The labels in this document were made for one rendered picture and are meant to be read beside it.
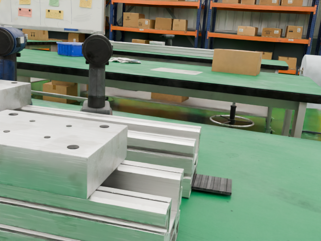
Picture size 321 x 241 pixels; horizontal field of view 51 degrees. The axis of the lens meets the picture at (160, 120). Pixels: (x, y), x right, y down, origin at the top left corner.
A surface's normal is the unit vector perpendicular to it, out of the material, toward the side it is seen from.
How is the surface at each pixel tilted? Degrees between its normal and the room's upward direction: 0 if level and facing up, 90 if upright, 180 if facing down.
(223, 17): 90
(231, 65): 91
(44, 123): 0
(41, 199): 90
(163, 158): 90
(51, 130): 0
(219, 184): 0
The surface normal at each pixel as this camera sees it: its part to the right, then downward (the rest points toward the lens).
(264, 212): 0.07, -0.96
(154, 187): -0.22, 0.23
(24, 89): 0.97, 0.12
